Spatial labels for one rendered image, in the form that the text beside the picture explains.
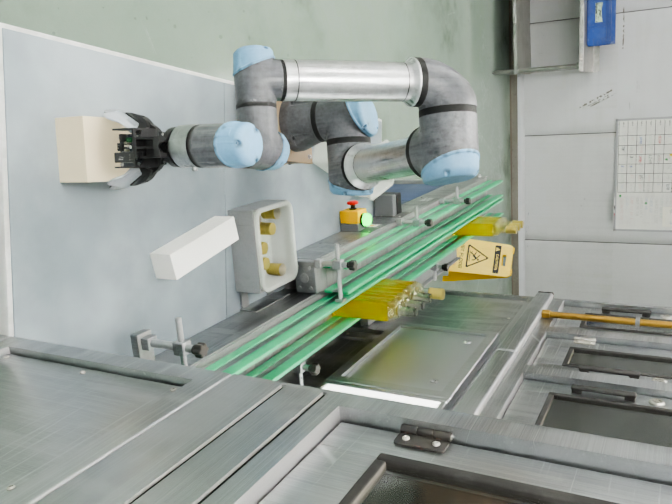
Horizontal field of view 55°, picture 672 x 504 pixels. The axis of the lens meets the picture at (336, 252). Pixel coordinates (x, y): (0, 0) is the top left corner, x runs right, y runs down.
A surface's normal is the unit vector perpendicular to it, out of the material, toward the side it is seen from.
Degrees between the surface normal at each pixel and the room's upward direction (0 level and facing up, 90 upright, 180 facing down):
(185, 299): 0
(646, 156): 90
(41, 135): 0
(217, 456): 90
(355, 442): 90
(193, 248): 0
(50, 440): 91
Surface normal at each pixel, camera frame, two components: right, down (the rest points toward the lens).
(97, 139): 0.88, 0.04
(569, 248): -0.47, 0.23
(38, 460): -0.07, -0.97
